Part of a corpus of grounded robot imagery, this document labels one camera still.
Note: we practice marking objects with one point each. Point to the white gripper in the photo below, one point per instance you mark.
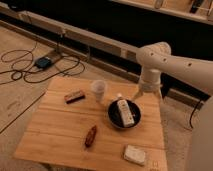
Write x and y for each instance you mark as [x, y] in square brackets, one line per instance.
[149, 81]

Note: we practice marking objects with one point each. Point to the white sponge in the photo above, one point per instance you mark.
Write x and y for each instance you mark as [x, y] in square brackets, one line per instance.
[134, 154]

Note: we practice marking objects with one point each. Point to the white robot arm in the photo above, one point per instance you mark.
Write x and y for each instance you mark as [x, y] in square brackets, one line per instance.
[156, 59]

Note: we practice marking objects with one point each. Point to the black bowl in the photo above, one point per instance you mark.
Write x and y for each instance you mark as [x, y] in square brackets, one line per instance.
[115, 118]

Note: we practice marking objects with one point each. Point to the red sausage toy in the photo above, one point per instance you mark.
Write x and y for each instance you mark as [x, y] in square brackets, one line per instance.
[90, 136]

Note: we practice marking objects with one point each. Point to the brown chocolate bar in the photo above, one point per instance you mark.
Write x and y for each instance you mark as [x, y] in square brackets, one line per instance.
[74, 96]

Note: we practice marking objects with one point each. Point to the blue power adapter box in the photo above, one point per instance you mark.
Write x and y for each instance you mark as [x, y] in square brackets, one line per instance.
[43, 63]

